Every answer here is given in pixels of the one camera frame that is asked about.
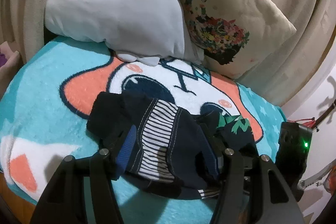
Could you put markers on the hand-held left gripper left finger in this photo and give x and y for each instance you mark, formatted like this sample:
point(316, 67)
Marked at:
point(128, 145)

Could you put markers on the cream floral printed pillow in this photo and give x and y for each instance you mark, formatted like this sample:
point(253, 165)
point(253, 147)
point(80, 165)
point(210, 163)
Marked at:
point(231, 16)

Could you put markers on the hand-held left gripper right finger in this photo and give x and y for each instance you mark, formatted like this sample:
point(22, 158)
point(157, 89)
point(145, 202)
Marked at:
point(214, 150)

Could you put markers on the teal cartoon printed blanket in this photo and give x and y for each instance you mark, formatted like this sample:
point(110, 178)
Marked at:
point(65, 108)

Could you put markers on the dark navy striped pants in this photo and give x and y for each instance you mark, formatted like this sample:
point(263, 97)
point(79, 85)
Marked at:
point(170, 145)

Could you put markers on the grey white plush pillow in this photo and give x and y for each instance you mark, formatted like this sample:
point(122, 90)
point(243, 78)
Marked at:
point(113, 11)

